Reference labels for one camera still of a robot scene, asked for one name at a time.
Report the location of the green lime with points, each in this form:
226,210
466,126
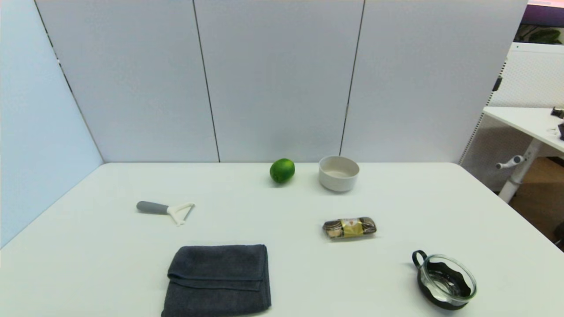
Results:
282,171

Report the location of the white ceramic bowl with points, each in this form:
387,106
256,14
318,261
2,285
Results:
338,180

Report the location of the wrapped chocolate biscuit packet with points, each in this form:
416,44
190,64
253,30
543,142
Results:
350,228

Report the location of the dark grey folded towel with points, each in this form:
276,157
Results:
218,281

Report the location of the glass cup with black holder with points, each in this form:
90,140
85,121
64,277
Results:
445,281

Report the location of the white side desk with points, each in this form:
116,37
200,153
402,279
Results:
528,121

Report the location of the white perforated partition panel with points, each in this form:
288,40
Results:
533,75

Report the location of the small black desk item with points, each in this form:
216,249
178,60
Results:
558,112

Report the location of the black flat desk item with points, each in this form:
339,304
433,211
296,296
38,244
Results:
561,131

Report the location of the green potted plant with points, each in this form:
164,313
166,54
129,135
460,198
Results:
544,35

